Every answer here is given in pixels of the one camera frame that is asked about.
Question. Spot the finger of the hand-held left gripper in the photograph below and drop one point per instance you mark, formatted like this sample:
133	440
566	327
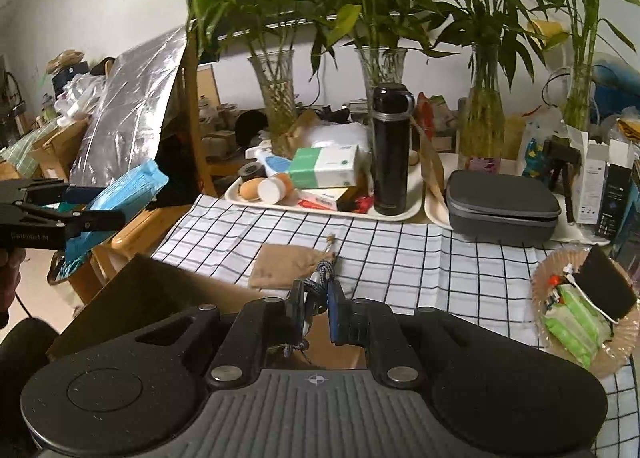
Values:
82	194
95	219

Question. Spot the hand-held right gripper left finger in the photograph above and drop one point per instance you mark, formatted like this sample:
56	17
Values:
292	305

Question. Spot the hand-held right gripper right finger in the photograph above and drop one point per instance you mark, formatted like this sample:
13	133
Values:
337	318

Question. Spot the blue soft packet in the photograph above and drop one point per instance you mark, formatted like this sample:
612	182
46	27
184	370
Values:
125	193

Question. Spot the large cardboard box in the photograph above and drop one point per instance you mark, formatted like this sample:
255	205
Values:
150	288

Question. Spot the person's left hand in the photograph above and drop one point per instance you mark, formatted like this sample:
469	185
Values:
9	273

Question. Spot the brown cloth pouch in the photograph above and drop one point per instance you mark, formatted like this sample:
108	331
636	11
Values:
285	265

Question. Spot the wooden chair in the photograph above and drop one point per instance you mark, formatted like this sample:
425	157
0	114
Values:
150	228

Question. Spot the small cardboard box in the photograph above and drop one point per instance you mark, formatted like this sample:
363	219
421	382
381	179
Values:
60	143

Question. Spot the black white checkered tablecloth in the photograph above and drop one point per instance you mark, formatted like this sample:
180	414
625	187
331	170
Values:
400	263

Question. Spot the silver foil sheet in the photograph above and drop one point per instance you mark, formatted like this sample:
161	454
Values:
125	113

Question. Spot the crumpled clear plastic bag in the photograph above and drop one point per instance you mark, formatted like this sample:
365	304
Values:
75	98

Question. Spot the red white flat box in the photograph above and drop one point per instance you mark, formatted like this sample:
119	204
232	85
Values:
325	198

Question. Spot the white round jar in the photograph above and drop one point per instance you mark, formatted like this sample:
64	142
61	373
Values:
271	190

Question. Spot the beige makeup puff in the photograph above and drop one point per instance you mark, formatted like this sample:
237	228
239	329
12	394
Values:
250	190

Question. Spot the white tray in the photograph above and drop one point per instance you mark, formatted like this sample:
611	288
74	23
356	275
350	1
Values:
575	234
412	205

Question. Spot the black tape roll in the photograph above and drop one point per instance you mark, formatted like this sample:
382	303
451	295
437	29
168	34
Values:
245	172

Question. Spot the green white tissue box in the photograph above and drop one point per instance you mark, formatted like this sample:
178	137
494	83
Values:
325	165

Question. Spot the blue white bottle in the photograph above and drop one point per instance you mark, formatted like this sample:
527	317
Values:
272	163

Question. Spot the black thermos bottle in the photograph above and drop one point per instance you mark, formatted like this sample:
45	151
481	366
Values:
390	163

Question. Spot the white plastic packet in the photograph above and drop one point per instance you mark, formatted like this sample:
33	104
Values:
335	135

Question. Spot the brown paper bag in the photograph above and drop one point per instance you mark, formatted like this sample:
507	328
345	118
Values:
430	163

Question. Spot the grey zip case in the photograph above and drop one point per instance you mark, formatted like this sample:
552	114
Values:
500	203

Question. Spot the bamboo plant in glass vase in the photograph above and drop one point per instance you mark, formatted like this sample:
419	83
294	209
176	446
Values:
382	63
480	113
577	98
277	98

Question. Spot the small red capped bottle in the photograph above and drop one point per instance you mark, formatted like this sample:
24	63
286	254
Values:
553	281

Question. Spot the red snack packet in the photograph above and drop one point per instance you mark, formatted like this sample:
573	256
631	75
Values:
425	113

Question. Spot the green wet wipes pack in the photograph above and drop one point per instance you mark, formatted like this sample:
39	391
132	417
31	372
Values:
580	308
570	338

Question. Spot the white printed plastic bag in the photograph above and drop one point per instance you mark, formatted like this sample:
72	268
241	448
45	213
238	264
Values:
532	148

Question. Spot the black square pouch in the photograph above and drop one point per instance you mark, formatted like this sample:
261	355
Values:
607	283

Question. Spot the black mini tripod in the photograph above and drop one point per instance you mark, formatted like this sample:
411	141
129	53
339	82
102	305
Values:
562	155

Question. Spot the white carton box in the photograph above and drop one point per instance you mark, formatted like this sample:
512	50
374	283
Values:
590	188

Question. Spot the black carton box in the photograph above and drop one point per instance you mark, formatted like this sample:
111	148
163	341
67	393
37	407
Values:
612	203

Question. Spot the blue carton box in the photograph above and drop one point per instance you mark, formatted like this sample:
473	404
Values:
631	228

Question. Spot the yellow wrapped item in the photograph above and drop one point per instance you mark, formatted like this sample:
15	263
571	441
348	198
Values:
630	130

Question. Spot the blue plastic bag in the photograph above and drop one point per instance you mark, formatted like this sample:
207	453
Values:
620	83

